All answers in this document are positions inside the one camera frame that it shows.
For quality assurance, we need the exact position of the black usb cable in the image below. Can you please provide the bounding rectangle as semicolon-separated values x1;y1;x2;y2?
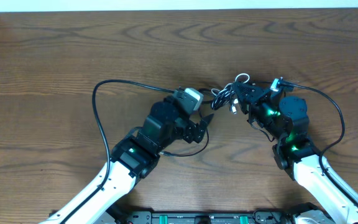
160;80;276;158

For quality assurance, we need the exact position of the white usb cable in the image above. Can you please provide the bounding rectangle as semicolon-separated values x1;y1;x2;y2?
210;73;250;114

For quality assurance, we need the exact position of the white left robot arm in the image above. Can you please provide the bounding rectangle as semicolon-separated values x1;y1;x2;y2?
45;96;213;223

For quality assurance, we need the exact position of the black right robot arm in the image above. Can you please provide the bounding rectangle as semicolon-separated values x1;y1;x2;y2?
232;79;358;223

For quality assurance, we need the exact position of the black right camera cable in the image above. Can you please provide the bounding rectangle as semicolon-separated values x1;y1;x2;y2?
280;80;358;223

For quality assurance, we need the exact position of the black camera cable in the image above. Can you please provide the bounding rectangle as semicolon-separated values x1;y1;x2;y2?
59;79;180;224
280;80;358;223

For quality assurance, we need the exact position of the black left camera cable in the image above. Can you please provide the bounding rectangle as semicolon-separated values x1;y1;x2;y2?
59;79;180;224

